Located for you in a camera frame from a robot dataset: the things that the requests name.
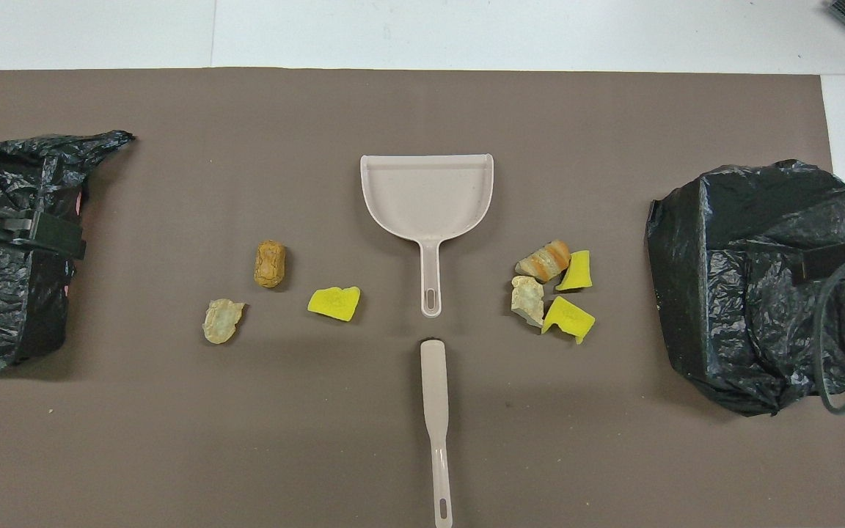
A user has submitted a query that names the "brown oval bread roll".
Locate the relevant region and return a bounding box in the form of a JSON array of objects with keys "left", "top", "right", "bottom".
[{"left": 254, "top": 240, "right": 288, "bottom": 289}]

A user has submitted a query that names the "small yellow sponge piece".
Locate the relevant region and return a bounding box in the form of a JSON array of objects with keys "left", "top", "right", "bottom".
[{"left": 556, "top": 250, "right": 593, "bottom": 292}]

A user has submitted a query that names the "large yellow sponge piece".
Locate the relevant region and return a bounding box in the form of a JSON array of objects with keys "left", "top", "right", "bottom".
[{"left": 541, "top": 296, "right": 596, "bottom": 345}]

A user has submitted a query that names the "yellow sponge with green back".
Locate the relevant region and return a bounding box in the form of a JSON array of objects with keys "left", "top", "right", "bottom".
[{"left": 307, "top": 286, "right": 362, "bottom": 323}]

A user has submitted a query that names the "striped toy croissant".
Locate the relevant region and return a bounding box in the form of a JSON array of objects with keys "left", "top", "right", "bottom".
[{"left": 515, "top": 240, "right": 571, "bottom": 284}]

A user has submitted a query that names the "beige plastic dustpan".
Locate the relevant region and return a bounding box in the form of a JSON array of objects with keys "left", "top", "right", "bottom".
[{"left": 360, "top": 153, "right": 495, "bottom": 318}]

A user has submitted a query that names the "beige hand brush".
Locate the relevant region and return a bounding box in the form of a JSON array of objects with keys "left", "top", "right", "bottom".
[{"left": 420, "top": 339, "right": 454, "bottom": 528}]

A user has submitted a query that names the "black bag-lined bin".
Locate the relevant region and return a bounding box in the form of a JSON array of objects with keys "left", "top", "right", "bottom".
[
  {"left": 645, "top": 159, "right": 845, "bottom": 417},
  {"left": 0, "top": 131, "right": 136, "bottom": 370}
]

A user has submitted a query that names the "brown table mat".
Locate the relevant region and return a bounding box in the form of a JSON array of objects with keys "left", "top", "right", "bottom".
[{"left": 0, "top": 68, "right": 845, "bottom": 528}]

